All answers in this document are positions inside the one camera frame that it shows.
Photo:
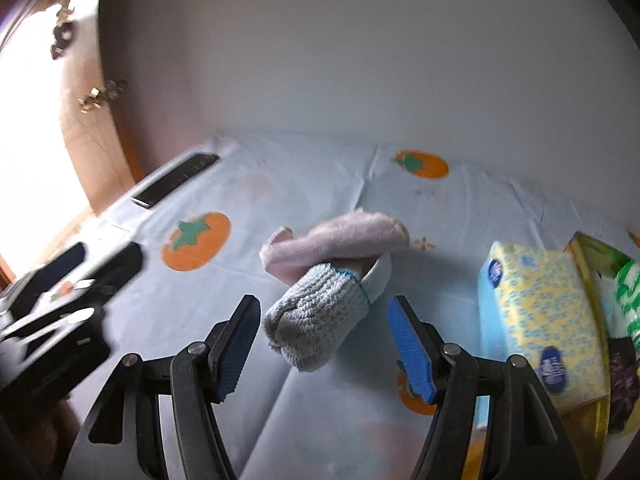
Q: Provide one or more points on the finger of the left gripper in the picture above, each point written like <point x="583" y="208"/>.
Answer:
<point x="93" y="290"/>
<point x="25" y="292"/>

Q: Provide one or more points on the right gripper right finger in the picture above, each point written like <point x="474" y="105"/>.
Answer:
<point x="419" y="347"/>

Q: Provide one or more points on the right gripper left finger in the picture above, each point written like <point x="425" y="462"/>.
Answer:
<point x="229" y="345"/>

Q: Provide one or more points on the white waffle textured towel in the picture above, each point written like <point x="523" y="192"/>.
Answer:
<point x="375" y="281"/>

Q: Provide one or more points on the green white striped fuzzy sock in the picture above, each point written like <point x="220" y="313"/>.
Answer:
<point x="621" y="303"/>

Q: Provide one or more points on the pink soft cloth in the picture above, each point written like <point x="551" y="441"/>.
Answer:
<point x="359" y="234"/>

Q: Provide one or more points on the black smartphone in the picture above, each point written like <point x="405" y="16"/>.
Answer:
<point x="171" y="180"/>

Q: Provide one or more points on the white persimmon print tablecloth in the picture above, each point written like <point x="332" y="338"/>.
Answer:
<point x="145" y="413"/>

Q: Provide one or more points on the grey knitted sock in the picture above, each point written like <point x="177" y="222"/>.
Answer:
<point x="309" y="323"/>

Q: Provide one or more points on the yellow blue tissue pack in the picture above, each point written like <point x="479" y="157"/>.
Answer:
<point x="532" y="302"/>

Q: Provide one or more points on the wooden door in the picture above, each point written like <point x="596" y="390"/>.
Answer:
<point x="99" y="143"/>

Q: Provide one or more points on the brass door knob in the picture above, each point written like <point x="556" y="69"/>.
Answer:
<point x="100" y="97"/>

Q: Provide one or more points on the dark purple scrunchie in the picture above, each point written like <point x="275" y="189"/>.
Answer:
<point x="624" y="390"/>

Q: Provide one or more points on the dark door ornament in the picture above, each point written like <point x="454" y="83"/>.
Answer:
<point x="63" y="32"/>

